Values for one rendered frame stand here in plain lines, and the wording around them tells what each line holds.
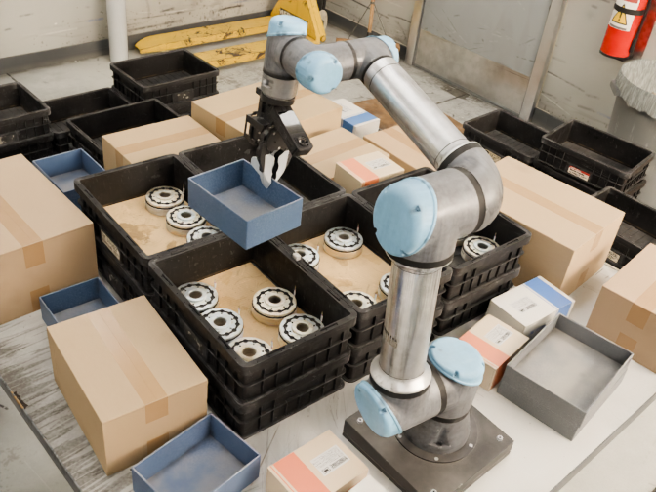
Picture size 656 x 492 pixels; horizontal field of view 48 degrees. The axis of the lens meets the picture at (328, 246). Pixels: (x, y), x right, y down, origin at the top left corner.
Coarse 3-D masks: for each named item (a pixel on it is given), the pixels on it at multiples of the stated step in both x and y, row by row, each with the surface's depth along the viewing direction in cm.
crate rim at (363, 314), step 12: (312, 204) 192; (324, 204) 193; (360, 204) 194; (276, 240) 177; (444, 276) 173; (336, 288) 165; (348, 300) 162; (384, 300) 163; (360, 312) 159; (372, 312) 161
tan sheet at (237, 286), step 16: (224, 272) 181; (240, 272) 182; (256, 272) 182; (224, 288) 176; (240, 288) 177; (256, 288) 178; (224, 304) 172; (240, 304) 172; (256, 320) 168; (256, 336) 164; (272, 336) 165
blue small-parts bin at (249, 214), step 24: (216, 168) 160; (240, 168) 165; (192, 192) 156; (216, 192) 163; (240, 192) 165; (264, 192) 163; (288, 192) 156; (216, 216) 153; (240, 216) 146; (264, 216) 148; (288, 216) 153; (240, 240) 149; (264, 240) 152
